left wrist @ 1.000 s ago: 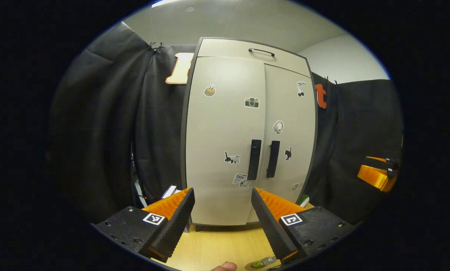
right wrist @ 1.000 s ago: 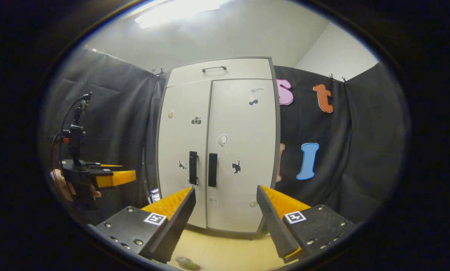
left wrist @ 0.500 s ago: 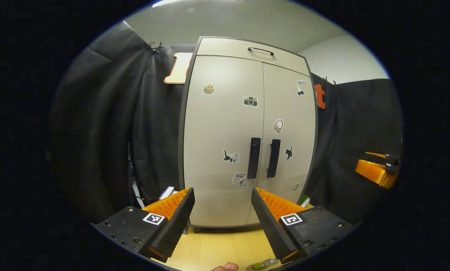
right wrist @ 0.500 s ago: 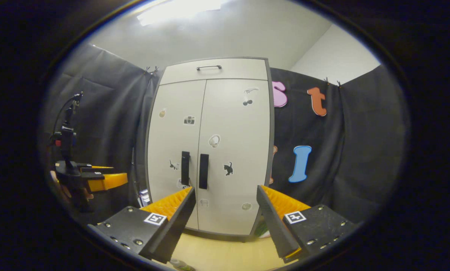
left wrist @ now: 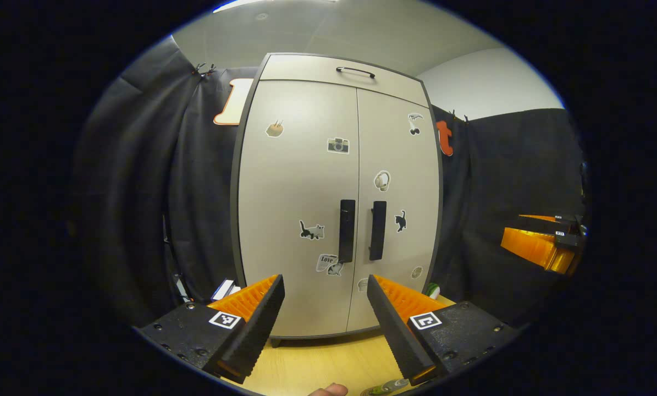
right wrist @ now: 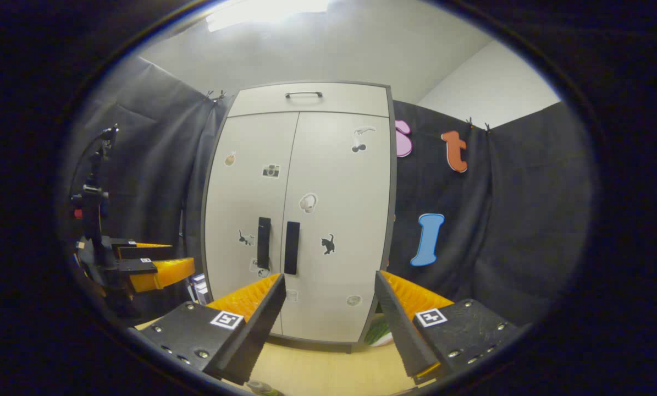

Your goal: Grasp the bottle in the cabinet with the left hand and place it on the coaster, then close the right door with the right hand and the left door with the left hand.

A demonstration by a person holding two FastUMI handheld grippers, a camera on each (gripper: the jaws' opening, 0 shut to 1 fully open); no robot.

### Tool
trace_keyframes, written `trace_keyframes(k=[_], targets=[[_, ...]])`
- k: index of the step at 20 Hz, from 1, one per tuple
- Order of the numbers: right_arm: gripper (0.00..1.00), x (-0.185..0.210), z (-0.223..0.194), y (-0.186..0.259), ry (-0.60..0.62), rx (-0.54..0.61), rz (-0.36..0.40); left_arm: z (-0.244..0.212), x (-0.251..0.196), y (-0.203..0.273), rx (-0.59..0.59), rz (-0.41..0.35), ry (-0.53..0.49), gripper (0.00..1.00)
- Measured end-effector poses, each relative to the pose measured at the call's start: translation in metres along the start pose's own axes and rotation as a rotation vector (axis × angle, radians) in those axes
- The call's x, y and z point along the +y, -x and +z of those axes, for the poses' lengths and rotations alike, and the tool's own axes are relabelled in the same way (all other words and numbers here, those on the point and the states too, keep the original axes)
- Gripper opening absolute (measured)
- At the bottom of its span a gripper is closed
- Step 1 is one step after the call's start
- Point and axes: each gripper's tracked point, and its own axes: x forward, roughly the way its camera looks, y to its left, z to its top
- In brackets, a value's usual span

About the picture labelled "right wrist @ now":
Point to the black backdrop cloth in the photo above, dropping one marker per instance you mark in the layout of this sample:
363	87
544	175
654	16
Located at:
526	220

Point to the white grey cabinet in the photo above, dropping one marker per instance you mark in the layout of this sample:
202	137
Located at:
317	345

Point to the ceiling light panel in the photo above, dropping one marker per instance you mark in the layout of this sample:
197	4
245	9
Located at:
268	11

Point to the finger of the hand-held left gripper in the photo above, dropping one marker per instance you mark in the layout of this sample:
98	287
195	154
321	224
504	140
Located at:
141	250
158	275

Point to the white door cherry sticker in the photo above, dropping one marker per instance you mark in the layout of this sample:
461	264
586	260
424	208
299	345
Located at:
350	192

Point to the small white box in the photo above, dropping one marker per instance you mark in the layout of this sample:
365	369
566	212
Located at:
200	286

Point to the watermelon slice toy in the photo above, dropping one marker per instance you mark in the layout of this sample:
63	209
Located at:
377	334

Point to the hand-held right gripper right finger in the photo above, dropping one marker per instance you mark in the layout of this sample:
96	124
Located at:
398	330

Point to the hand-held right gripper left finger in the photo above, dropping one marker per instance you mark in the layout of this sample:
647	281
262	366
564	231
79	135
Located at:
261	324

